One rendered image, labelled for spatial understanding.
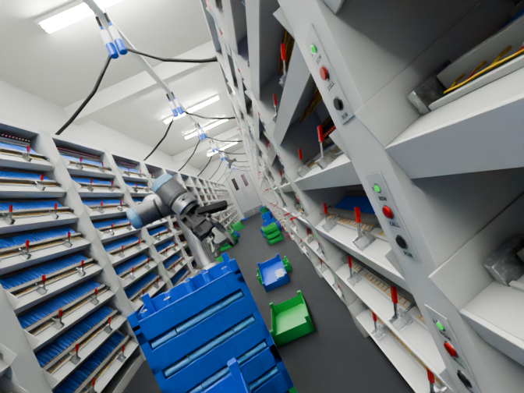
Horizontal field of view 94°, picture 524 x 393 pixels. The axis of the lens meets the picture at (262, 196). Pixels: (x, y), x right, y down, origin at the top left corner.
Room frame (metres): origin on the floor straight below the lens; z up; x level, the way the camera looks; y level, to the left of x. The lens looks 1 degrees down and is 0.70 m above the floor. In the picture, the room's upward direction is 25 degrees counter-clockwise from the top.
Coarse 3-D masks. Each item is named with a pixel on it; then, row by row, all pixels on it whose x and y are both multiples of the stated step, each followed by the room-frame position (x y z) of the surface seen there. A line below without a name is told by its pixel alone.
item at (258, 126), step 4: (248, 96) 1.06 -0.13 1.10; (252, 108) 1.23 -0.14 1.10; (256, 112) 1.16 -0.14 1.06; (256, 116) 1.22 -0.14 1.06; (256, 120) 1.29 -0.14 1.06; (260, 120) 1.41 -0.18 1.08; (256, 124) 1.36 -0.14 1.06; (260, 124) 1.49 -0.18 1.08; (252, 128) 1.67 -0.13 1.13; (256, 128) 1.45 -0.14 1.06; (260, 128) 1.58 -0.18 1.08; (252, 132) 1.67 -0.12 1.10; (256, 132) 1.54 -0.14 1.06
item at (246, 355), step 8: (264, 344) 0.69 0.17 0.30; (248, 352) 0.68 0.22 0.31; (256, 352) 0.68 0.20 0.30; (240, 360) 0.67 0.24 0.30; (224, 368) 0.66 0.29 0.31; (216, 376) 0.65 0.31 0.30; (224, 376) 0.66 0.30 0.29; (200, 384) 0.64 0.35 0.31; (208, 384) 0.64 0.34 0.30; (192, 392) 0.63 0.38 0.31
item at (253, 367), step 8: (272, 344) 0.69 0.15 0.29; (264, 352) 0.68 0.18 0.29; (272, 352) 0.69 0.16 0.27; (248, 360) 0.67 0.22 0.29; (256, 360) 0.67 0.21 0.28; (264, 360) 0.68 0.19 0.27; (272, 360) 0.68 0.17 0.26; (280, 360) 0.69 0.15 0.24; (240, 368) 0.66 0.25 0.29; (248, 368) 0.66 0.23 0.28; (256, 368) 0.67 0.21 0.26; (264, 368) 0.68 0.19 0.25; (248, 376) 0.66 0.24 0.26; (256, 376) 0.67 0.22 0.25; (200, 392) 0.63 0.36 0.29
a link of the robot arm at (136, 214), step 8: (144, 200) 1.45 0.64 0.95; (152, 200) 1.00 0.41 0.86; (136, 208) 0.97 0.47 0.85; (144, 208) 0.97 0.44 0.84; (152, 208) 0.98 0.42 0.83; (128, 216) 0.96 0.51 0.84; (136, 216) 0.96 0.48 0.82; (144, 216) 0.97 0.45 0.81; (152, 216) 0.98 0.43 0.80; (160, 216) 1.00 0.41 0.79; (136, 224) 0.97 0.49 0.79; (144, 224) 0.98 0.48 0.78
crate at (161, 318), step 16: (224, 256) 0.86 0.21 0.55; (240, 272) 0.69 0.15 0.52; (176, 288) 0.82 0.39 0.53; (208, 288) 0.66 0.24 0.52; (224, 288) 0.67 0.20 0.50; (144, 304) 0.77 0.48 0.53; (160, 304) 0.80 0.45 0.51; (176, 304) 0.64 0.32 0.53; (192, 304) 0.65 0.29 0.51; (208, 304) 0.66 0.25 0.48; (128, 320) 0.60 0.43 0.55; (144, 320) 0.61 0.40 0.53; (160, 320) 0.62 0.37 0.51; (176, 320) 0.63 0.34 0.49; (144, 336) 0.61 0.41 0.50
